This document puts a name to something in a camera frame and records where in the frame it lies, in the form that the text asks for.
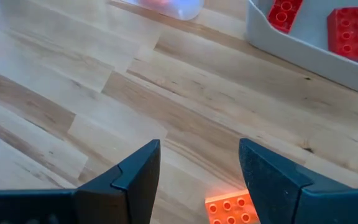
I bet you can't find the large red toy brick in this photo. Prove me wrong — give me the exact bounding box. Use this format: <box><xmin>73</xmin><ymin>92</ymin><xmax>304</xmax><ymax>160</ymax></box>
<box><xmin>326</xmin><ymin>6</ymin><xmax>358</xmax><ymax>62</ymax></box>

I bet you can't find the clear plastic bin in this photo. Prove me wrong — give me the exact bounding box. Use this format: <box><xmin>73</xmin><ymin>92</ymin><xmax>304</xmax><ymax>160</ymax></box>
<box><xmin>119</xmin><ymin>0</ymin><xmax>206</xmax><ymax>22</ymax></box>

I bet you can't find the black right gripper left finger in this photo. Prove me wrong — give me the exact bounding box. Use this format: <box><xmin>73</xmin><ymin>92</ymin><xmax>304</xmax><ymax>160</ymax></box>
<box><xmin>0</xmin><ymin>139</ymin><xmax>162</xmax><ymax>224</ymax></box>

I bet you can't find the large orange toy brick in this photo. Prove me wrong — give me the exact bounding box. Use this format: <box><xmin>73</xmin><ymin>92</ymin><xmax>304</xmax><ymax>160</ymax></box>
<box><xmin>204</xmin><ymin>189</ymin><xmax>260</xmax><ymax>224</ymax></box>

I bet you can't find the white plastic bin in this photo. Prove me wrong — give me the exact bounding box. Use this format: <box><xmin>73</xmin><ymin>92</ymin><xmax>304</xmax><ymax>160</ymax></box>
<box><xmin>246</xmin><ymin>0</ymin><xmax>358</xmax><ymax>94</ymax></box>

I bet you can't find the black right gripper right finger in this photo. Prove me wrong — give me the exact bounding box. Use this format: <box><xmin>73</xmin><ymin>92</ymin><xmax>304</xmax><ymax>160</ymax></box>
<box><xmin>238</xmin><ymin>138</ymin><xmax>358</xmax><ymax>224</ymax></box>

